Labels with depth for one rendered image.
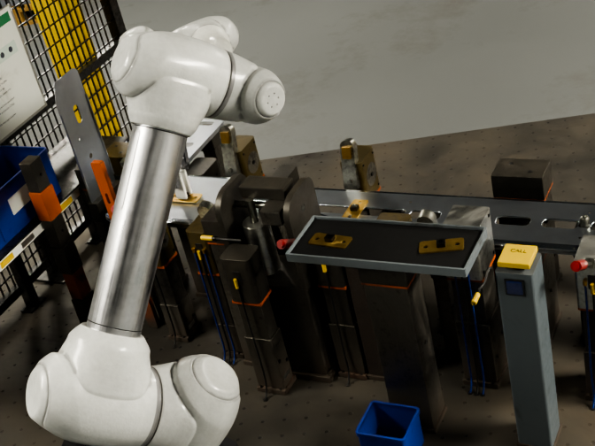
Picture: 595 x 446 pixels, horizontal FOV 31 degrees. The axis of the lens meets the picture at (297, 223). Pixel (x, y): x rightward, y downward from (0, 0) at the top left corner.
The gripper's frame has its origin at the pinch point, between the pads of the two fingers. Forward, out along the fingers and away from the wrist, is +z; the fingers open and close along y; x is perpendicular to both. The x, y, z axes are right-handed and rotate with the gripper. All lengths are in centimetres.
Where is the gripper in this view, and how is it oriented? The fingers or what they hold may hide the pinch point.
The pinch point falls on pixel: (181, 184)
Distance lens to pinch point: 271.2
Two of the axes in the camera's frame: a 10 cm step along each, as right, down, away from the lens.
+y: 4.1, -5.5, 7.3
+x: -8.9, -0.6, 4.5
